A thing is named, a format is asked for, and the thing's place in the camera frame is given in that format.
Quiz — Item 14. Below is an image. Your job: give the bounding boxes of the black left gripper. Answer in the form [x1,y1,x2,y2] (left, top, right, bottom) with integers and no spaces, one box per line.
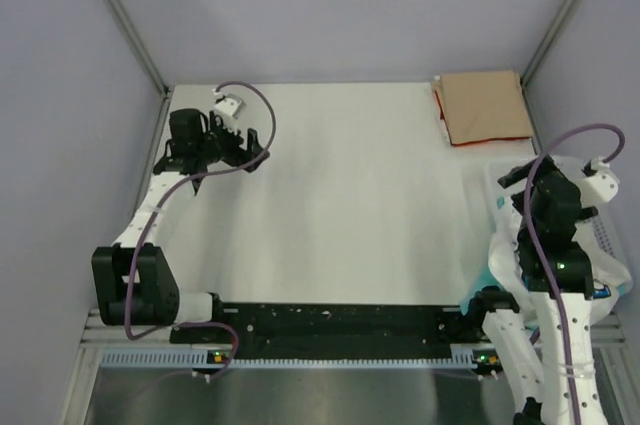
[196,114,268,173]

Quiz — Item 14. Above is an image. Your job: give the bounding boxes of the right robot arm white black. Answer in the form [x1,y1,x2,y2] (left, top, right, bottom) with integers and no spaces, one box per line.
[466,156,607,424]

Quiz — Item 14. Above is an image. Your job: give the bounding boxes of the teal t shirt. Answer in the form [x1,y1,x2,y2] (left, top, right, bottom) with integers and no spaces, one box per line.
[459,196,540,343]

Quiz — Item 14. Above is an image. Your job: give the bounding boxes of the perforated white cable duct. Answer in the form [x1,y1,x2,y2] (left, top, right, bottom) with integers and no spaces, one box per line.
[100,349,477,370]

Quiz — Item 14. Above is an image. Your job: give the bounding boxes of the folded red t shirt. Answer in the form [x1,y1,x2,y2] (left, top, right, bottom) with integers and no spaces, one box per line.
[432,89,532,148]

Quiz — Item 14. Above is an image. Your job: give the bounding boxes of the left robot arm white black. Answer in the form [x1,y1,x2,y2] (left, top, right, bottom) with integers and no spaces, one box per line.
[91,108,270,342]

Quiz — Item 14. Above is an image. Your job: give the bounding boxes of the folded tan t shirt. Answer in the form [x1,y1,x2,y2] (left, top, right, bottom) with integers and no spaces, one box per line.
[430,70,534,143]

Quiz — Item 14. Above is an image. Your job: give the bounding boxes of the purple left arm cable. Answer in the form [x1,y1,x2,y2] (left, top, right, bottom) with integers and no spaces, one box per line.
[121,81,277,380]

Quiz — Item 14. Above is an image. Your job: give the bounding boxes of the right aluminium frame post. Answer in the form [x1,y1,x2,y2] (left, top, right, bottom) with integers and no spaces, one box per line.
[521,0,582,89]

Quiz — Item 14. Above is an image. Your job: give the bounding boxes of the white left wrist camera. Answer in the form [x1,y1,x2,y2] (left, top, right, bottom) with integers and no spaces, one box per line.
[212,89,246,121]

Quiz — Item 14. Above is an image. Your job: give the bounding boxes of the left aluminium frame post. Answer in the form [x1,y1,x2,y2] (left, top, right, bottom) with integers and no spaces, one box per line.
[104,0,169,99]

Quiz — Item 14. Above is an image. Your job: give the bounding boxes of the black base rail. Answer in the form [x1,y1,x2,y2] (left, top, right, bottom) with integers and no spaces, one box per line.
[169,300,501,360]

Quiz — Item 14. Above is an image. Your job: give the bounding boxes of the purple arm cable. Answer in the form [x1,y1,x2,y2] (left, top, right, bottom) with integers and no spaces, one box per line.
[519,123,627,425]
[121,81,277,380]

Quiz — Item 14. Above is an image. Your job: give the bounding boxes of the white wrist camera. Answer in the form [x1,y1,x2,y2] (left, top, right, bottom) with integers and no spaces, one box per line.
[212,89,246,121]
[577,157,620,207]

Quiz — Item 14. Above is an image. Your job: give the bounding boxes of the white plastic basket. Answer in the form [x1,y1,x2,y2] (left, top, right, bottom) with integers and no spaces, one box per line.
[482,155,632,296]

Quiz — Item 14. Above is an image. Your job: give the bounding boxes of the aluminium front frame rail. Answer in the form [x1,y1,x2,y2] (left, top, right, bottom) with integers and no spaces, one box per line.
[81,310,626,347]

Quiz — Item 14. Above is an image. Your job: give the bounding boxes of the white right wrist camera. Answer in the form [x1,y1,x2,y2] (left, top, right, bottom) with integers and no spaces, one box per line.
[577,157,620,207]

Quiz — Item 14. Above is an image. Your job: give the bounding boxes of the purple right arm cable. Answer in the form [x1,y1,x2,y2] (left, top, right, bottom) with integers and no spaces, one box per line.
[519,123,627,425]

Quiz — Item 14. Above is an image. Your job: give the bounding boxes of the aluminium frame post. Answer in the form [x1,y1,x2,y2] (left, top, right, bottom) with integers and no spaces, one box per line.
[104,0,169,99]
[521,0,582,89]

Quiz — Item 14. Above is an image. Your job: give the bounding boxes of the white printed t shirt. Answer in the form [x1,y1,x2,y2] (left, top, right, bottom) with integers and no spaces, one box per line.
[488,188,633,325]

